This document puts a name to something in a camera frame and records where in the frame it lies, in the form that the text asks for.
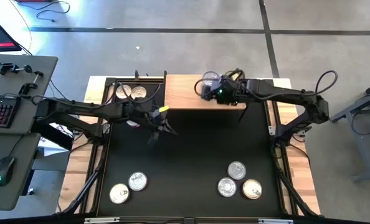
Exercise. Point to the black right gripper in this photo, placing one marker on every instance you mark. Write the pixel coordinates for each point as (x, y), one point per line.
(230, 91)

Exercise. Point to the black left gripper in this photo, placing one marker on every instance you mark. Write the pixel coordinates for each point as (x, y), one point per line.
(147, 113)

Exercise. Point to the green albacore tuna can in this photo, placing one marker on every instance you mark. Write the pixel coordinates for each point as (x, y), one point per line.
(210, 78)

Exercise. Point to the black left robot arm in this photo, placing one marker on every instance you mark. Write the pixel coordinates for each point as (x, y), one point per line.
(79, 109)

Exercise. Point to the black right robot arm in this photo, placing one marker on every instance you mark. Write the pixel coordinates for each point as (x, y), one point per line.
(284, 93)

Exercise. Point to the wooden shelf with black legs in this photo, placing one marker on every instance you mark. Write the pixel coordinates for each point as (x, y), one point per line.
(185, 93)

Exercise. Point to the silver-lidded seafood can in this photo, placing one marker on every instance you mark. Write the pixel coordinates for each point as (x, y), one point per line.
(137, 181)

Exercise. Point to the gold-lidded seafood can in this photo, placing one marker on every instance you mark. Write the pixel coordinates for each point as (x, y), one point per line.
(252, 188)

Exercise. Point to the yellow tape tag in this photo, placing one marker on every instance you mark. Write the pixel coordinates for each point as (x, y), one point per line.
(164, 109)

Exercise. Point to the white paper sheet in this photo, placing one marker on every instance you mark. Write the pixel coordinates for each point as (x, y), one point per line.
(58, 146)

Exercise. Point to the black desk support beam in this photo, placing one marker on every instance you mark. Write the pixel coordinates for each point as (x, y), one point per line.
(51, 135)

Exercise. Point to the black desk clamp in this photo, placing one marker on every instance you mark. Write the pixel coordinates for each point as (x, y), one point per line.
(24, 88)
(5, 67)

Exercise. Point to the grey desk top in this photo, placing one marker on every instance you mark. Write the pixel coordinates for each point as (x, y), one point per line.
(20, 186)
(4, 82)

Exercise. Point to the black computer mouse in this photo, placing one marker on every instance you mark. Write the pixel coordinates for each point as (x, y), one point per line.
(4, 169)

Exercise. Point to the grey metal table base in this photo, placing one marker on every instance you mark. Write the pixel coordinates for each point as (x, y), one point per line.
(364, 149)

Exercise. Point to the black metal table frame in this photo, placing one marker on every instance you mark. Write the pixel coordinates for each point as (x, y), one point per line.
(108, 82)

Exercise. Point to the small black camera block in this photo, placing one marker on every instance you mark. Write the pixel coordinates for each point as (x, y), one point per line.
(188, 221)

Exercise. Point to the silver metal bracket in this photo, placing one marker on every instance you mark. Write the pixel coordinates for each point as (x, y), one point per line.
(275, 221)
(101, 220)

